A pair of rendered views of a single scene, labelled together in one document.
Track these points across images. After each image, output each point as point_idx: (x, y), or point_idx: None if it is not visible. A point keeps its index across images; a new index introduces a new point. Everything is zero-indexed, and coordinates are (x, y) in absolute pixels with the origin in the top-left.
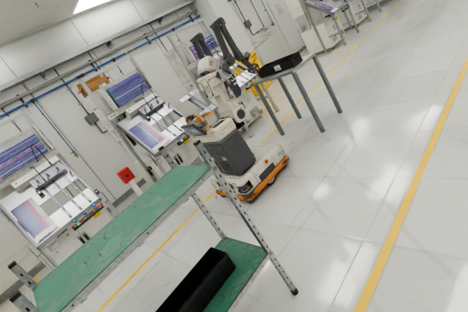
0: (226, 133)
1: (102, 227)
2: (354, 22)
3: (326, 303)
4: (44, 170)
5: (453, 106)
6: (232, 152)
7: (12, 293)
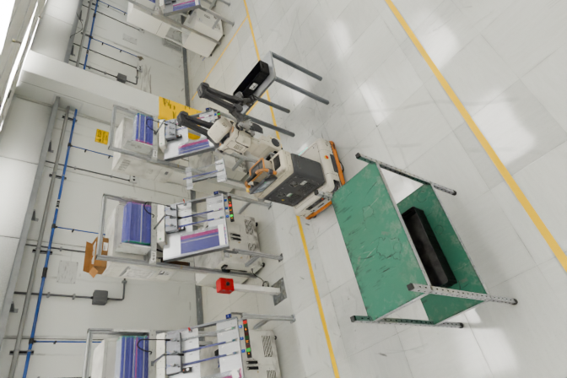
0: (291, 162)
1: (251, 343)
2: None
3: (477, 176)
4: (168, 352)
5: (401, 12)
6: (306, 171)
7: None
